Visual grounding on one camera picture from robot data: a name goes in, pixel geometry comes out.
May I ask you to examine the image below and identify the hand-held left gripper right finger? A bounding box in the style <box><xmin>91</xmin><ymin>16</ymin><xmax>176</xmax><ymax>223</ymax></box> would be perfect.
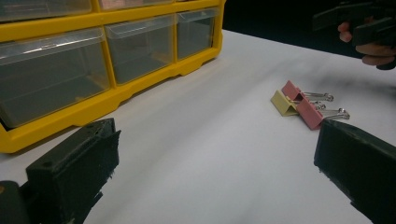
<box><xmin>313</xmin><ymin>119</ymin><xmax>396</xmax><ymax>224</ymax></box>

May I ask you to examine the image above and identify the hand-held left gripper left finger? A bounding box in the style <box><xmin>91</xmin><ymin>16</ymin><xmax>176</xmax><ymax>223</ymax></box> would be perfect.
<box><xmin>25</xmin><ymin>117</ymin><xmax>122</xmax><ymax>224</ymax></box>

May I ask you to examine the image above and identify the pink binder clip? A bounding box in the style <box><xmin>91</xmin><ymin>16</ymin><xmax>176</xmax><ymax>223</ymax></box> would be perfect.
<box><xmin>280</xmin><ymin>79</ymin><xmax>334</xmax><ymax>104</ymax></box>
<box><xmin>294</xmin><ymin>98</ymin><xmax>351</xmax><ymax>131</ymax></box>

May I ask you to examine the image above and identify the set of clear plastic drawers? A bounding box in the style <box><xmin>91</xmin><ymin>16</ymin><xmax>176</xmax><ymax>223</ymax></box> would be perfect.
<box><xmin>0</xmin><ymin>0</ymin><xmax>219</xmax><ymax>129</ymax></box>

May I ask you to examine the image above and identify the yellow binder clip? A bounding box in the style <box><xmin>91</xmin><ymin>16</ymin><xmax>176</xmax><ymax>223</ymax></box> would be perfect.
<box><xmin>270</xmin><ymin>89</ymin><xmax>327</xmax><ymax>118</ymax></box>

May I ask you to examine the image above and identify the yellow drawer organizer cabinet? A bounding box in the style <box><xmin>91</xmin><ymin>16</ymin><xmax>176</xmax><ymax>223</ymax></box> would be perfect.
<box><xmin>0</xmin><ymin>0</ymin><xmax>227</xmax><ymax>154</ymax></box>

